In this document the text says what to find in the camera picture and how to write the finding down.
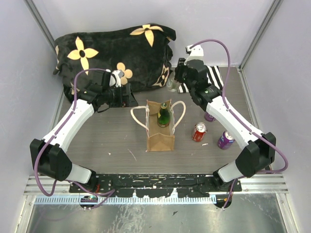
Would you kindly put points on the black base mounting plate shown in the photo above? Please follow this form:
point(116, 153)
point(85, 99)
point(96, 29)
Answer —
point(160, 185)

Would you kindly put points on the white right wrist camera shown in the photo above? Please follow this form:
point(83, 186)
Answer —
point(195, 53)

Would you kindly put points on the purple fanta can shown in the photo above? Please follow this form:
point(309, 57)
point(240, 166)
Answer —
point(209, 117)
point(226, 140)

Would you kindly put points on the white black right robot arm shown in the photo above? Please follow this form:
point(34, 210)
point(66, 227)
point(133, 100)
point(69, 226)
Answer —
point(257, 148)

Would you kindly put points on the burlap watermelon canvas bag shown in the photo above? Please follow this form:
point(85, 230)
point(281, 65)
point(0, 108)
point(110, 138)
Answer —
point(159, 138)

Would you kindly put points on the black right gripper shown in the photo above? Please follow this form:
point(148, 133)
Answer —
point(179, 69)

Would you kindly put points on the red Coke can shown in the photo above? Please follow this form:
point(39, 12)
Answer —
point(199, 131)

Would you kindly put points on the aluminium slotted rail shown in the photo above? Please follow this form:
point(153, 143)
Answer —
point(162, 200)

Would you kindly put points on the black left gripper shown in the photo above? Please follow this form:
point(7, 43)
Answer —
point(125, 101)

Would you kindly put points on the clear glass Chang bottle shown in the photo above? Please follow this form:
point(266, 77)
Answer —
point(171, 84)

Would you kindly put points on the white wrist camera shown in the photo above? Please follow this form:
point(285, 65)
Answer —
point(115, 78)
point(195, 53)

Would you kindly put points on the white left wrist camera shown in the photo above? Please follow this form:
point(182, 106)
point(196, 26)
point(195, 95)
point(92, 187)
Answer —
point(115, 78)

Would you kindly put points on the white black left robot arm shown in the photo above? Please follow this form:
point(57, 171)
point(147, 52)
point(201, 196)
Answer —
point(49, 154)

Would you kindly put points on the black white striped cloth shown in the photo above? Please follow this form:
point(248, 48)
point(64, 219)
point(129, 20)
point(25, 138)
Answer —
point(214, 78)

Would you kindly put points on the green Perrier glass bottle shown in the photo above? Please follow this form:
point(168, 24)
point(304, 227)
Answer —
point(163, 115)

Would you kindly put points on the black floral plush blanket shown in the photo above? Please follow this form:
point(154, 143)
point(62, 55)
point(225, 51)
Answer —
point(142, 53)

